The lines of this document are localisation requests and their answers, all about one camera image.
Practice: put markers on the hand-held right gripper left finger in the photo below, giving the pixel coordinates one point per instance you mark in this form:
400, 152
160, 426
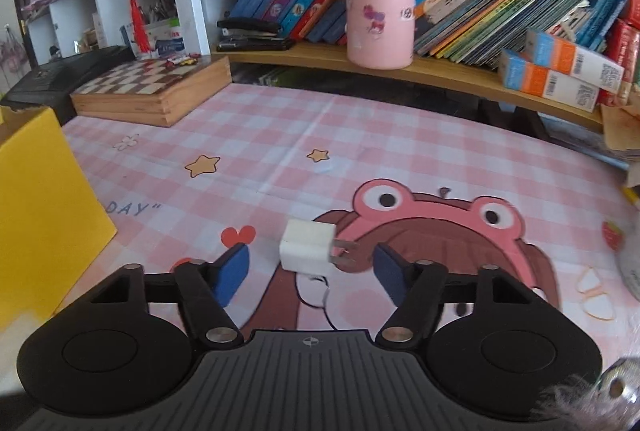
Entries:
232, 273

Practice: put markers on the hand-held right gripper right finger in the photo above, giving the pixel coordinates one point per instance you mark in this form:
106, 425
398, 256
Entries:
392, 276

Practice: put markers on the white charger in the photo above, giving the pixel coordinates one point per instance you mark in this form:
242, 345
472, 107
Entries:
305, 246

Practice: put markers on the yellow cardboard box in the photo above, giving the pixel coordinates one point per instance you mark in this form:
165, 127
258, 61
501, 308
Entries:
45, 211

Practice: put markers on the pink checked cloth desktop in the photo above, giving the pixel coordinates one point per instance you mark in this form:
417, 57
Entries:
400, 151

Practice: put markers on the wooden chess board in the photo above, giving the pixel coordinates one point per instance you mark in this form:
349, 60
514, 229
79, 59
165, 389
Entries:
140, 83

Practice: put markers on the grey fluffy fabric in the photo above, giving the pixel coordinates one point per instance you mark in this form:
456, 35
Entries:
575, 403

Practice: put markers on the black pouch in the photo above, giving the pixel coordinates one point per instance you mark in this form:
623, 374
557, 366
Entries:
255, 44

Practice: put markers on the orange blue white carton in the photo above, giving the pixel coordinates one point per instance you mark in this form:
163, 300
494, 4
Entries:
575, 58
545, 83

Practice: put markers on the red tassel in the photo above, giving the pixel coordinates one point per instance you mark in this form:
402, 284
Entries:
138, 26

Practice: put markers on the pink cartoon cup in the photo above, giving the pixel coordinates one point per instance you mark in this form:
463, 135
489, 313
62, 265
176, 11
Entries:
380, 11

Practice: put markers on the black electronic keyboard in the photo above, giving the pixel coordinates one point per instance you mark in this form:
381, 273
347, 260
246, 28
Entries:
60, 71

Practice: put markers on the red boxed book set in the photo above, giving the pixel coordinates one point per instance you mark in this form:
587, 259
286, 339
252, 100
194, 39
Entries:
627, 41

